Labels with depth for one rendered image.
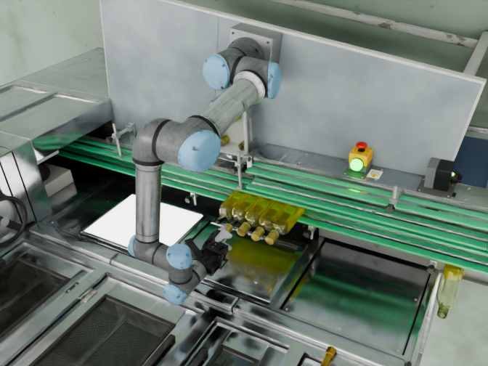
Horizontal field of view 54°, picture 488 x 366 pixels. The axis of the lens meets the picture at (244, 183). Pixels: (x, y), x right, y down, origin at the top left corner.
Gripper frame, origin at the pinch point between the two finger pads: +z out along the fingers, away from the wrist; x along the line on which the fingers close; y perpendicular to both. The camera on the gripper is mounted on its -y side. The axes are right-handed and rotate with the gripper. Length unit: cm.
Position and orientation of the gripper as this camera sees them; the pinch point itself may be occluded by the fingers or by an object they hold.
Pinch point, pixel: (224, 232)
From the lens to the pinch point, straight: 177.7
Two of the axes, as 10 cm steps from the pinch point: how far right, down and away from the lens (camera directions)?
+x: 0.3, -8.2, -5.7
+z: 4.9, -4.8, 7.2
